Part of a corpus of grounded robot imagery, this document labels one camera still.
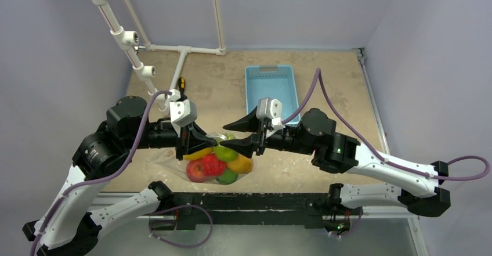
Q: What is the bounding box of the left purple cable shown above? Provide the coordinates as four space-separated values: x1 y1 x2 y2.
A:
30 89 214 256

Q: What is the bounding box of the green pear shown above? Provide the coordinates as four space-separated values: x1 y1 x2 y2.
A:
214 145 239 163

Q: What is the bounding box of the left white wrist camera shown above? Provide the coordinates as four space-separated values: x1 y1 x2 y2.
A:
165 95 198 129

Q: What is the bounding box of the white pipe frame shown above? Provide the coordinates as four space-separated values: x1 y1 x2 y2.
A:
91 0 227 96

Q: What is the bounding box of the clear zip top bag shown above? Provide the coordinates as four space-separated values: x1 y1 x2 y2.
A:
147 132 254 185

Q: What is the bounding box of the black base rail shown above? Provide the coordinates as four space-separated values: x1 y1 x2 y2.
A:
136 192 364 232

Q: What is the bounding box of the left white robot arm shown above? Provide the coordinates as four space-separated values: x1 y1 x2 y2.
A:
23 96 216 255

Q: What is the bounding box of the orange mango fruit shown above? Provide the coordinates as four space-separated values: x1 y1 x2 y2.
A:
226 155 254 174

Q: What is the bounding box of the aluminium frame rail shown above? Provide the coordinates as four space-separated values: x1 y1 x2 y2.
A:
353 48 429 255

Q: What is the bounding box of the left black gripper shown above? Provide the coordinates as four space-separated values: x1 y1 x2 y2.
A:
126 118 218 159

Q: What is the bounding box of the light blue plastic basket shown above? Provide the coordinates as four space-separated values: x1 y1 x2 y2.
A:
244 64 299 119

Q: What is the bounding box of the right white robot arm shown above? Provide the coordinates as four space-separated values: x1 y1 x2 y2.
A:
223 109 451 217

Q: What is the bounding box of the yellow mango fruit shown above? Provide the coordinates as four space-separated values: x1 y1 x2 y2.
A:
183 147 214 161

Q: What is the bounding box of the black yellow screwdriver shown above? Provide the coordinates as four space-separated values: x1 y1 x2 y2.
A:
177 77 186 95

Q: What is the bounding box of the red apple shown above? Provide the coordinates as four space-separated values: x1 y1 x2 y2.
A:
186 159 207 183

